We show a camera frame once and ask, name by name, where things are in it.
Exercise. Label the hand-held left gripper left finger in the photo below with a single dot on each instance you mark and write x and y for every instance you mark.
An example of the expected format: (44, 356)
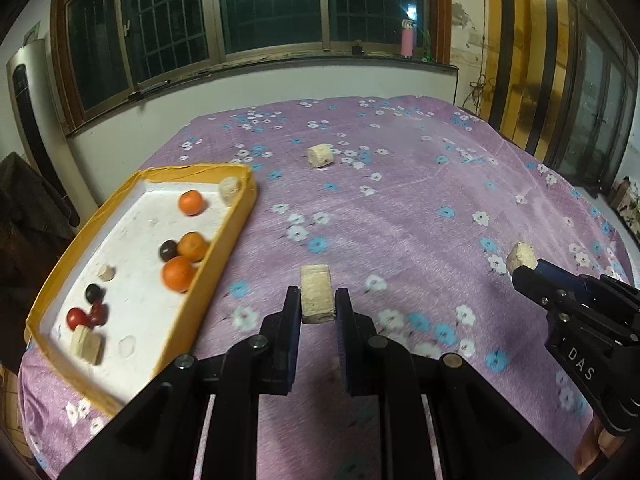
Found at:
(290, 340)

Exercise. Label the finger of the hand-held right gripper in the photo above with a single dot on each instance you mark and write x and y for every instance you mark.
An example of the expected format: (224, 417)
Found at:
(535, 285)
(560, 276)

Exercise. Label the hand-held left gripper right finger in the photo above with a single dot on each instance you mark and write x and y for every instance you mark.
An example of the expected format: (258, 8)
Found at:
(345, 345)

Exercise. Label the beige sugarcane chunk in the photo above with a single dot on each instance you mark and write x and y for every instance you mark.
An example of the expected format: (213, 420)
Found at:
(520, 256)
(320, 155)
(230, 190)
(87, 345)
(316, 292)

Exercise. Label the dark purple plum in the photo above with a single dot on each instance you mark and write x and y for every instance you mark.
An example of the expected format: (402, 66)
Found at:
(93, 292)
(168, 251)

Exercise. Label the orange mandarin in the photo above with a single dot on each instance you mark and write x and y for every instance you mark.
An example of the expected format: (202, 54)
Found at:
(191, 202)
(177, 274)
(193, 246)

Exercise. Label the yellow-rimmed white foam tray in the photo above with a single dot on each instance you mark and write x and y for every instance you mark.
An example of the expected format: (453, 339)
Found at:
(135, 225)

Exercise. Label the dark red plum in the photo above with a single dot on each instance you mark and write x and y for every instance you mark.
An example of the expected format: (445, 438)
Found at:
(98, 314)

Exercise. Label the purple floral bed sheet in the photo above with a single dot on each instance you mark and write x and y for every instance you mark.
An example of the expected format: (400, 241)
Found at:
(400, 200)

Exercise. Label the wooden wardrobe with glass doors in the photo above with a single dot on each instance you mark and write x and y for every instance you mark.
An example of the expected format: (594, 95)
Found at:
(575, 70)

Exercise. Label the pink water bottle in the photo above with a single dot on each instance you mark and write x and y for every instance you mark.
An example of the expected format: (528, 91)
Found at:
(408, 40)

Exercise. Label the dark jacket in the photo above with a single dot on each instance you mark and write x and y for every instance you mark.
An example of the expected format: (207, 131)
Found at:
(30, 230)

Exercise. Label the small black object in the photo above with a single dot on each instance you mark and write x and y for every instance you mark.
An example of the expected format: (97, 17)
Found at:
(356, 48)

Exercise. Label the silver standing air conditioner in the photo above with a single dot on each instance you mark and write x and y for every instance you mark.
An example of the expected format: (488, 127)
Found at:
(35, 125)

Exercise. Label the barred window with wooden frame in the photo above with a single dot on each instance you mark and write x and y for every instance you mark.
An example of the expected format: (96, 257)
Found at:
(260, 5)

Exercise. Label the green wall sticker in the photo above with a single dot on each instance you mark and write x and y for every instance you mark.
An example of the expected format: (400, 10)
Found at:
(31, 35)

